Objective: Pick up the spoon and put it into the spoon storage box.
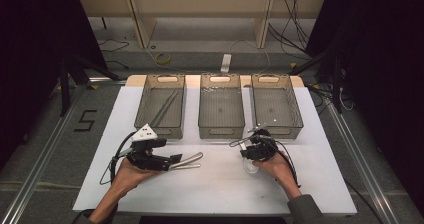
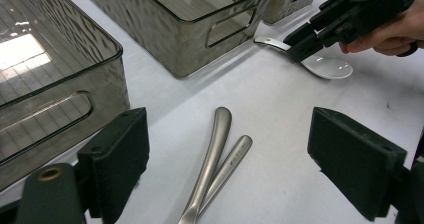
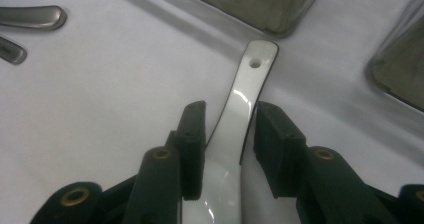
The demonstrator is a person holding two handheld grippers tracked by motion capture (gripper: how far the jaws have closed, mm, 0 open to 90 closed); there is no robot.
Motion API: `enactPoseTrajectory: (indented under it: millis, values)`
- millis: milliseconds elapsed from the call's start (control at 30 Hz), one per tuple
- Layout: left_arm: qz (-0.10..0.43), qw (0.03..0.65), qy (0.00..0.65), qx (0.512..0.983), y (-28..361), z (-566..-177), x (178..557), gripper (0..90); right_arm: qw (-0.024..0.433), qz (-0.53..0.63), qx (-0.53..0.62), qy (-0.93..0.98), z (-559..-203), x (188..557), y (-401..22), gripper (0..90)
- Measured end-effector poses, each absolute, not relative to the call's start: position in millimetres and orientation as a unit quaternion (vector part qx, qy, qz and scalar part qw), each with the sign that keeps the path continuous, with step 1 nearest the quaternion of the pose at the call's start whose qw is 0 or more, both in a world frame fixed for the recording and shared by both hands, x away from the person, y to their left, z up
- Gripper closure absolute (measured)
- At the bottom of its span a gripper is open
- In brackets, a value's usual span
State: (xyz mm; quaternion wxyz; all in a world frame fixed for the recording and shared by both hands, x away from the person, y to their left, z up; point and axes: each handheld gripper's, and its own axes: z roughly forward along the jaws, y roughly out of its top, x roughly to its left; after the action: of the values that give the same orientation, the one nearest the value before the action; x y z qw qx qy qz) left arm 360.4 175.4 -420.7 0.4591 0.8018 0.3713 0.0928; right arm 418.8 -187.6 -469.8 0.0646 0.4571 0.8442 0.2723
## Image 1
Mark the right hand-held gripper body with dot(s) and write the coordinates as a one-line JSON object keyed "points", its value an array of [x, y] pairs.
{"points": [[265, 147]]}

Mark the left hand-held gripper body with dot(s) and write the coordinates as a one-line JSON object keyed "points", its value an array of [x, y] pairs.
{"points": [[146, 157]]}

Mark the white ceramic spoon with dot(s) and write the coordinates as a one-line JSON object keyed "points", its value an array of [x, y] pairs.
{"points": [[250, 168]]}

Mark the stainless fork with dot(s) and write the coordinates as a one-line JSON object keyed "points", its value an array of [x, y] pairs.
{"points": [[190, 166]]}

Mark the smoky clear bin with chopsticks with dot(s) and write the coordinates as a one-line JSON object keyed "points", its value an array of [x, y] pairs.
{"points": [[160, 130]]}

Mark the smoky clear bin with spoon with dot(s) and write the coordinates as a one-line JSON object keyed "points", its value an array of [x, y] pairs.
{"points": [[221, 130]]}

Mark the smoky clear plastic bin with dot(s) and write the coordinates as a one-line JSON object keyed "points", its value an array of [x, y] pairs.
{"points": [[276, 107]]}

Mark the metal chopstick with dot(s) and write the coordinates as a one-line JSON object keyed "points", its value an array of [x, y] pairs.
{"points": [[163, 109], [169, 108]]}

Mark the person's right hand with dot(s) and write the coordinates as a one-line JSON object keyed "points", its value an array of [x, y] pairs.
{"points": [[276, 169]]}

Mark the person's left hand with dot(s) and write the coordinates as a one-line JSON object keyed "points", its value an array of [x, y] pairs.
{"points": [[128, 177]]}

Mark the white power strip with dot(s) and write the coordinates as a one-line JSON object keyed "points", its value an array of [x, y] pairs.
{"points": [[226, 63]]}

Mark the black metal stand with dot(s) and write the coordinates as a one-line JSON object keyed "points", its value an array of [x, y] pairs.
{"points": [[336, 84], [64, 87]]}

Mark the black curtain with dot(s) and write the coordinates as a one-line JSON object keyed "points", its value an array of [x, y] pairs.
{"points": [[383, 67], [33, 50]]}

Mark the light wooden shelf unit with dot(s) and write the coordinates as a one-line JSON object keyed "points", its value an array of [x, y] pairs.
{"points": [[200, 4]]}

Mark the aluminium floor rail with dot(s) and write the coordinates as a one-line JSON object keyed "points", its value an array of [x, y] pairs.
{"points": [[33, 180], [363, 164]]}

